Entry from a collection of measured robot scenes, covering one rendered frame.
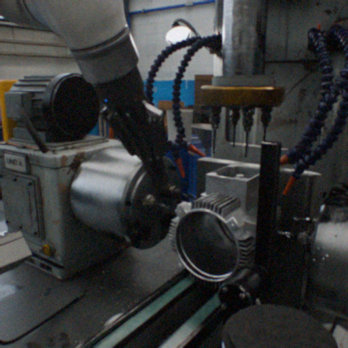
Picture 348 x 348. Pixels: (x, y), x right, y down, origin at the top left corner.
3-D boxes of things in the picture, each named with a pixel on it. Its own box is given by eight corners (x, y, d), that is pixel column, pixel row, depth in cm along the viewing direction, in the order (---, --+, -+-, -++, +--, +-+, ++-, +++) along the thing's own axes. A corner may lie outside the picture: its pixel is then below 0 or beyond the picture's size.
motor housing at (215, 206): (212, 242, 100) (214, 175, 95) (280, 262, 89) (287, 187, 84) (168, 273, 84) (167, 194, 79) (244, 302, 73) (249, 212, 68)
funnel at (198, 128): (204, 157, 264) (205, 122, 258) (234, 162, 250) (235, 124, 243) (183, 163, 245) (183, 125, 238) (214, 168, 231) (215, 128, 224)
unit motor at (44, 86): (48, 190, 138) (38, 74, 128) (111, 207, 120) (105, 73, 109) (-19, 209, 118) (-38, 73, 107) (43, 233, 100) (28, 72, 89)
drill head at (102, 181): (103, 209, 127) (99, 137, 120) (193, 234, 106) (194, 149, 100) (41, 233, 107) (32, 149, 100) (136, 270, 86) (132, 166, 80)
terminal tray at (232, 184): (228, 192, 93) (230, 164, 92) (268, 199, 87) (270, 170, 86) (203, 204, 84) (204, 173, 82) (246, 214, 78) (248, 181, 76)
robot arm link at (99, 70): (95, 24, 58) (110, 60, 61) (56, 52, 53) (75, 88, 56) (139, 19, 52) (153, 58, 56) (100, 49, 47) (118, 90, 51)
